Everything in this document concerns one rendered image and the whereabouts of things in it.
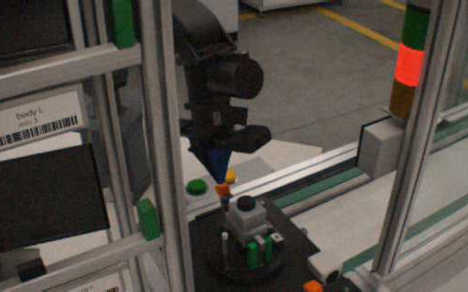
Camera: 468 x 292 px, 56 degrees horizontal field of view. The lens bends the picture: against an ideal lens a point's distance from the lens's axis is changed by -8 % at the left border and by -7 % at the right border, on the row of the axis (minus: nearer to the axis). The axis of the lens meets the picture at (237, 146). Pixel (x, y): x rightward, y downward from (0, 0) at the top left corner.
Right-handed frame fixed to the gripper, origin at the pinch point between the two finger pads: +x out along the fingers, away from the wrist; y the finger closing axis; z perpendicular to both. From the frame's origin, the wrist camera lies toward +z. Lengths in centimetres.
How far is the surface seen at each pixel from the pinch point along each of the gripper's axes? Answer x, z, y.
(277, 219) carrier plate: 15.2, 9.9, -3.8
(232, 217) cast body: 7.1, -3.8, -4.4
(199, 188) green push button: 10.8, 8.7, 13.5
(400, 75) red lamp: -14.3, 5.2, -29.1
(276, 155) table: 17.9, 42.4, 16.1
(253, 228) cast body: 8.8, -3.0, -7.7
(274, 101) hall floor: 60, 213, 123
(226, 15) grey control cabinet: 5, 277, 201
